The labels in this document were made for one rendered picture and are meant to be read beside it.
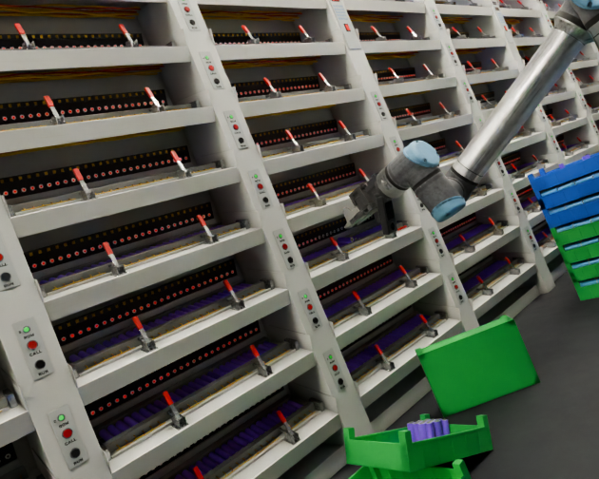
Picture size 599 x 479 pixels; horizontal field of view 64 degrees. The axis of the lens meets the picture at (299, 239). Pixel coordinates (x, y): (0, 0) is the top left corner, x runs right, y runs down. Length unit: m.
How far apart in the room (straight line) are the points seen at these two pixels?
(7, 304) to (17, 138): 0.38
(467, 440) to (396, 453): 0.21
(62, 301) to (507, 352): 1.21
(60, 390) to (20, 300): 0.20
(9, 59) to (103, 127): 0.24
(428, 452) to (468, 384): 0.46
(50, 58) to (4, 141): 0.25
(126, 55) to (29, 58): 0.24
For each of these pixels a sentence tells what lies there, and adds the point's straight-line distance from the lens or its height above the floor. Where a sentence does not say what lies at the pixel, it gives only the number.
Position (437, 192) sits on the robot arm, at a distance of 1.31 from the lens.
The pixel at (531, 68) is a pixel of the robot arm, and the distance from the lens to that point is 1.41.
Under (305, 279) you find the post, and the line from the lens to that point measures 1.46.
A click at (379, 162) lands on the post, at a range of 1.96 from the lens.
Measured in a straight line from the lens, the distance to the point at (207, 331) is 1.27.
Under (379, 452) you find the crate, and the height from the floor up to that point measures 0.14.
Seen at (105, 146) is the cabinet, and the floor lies 1.12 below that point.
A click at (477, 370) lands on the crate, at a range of 1.58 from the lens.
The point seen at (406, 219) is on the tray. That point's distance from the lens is 1.94.
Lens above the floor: 0.62
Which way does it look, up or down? 2 degrees up
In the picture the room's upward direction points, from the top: 22 degrees counter-clockwise
